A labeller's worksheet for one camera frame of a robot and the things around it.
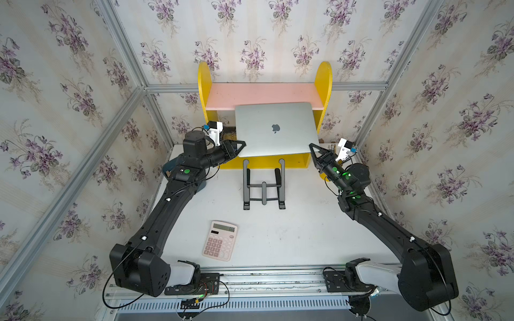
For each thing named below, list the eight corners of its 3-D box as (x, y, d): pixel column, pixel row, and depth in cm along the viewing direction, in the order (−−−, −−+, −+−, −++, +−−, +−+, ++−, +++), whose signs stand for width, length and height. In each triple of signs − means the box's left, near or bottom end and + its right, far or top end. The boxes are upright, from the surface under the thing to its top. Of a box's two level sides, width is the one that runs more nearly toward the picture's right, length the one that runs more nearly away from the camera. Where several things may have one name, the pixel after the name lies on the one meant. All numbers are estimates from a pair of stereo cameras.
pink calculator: (202, 257, 81) (200, 255, 79) (212, 223, 91) (211, 220, 88) (231, 262, 80) (230, 259, 78) (238, 226, 90) (237, 223, 87)
